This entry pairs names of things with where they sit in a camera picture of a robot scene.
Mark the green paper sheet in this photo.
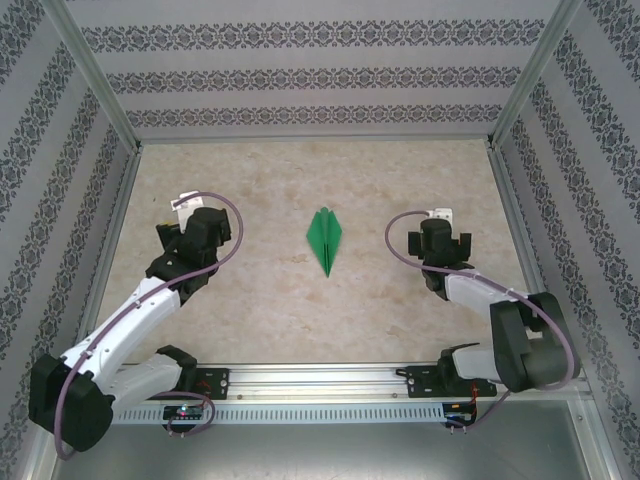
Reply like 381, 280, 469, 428
305, 206, 345, 279

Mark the grey metal sheet panel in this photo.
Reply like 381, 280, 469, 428
47, 423, 609, 480

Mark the aluminium side rail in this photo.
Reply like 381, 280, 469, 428
68, 147, 144, 365
487, 147, 569, 361

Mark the aluminium back rail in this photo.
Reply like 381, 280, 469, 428
135, 130, 494, 146

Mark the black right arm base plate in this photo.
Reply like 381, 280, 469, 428
405, 364, 499, 400

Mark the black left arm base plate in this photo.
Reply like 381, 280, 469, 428
149, 367, 231, 401

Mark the aluminium mounting rail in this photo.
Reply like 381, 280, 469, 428
113, 360, 594, 404

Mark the aluminium frame post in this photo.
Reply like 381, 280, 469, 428
44, 0, 144, 151
485, 0, 585, 150

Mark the slotted grey cable duct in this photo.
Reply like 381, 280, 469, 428
112, 403, 446, 425

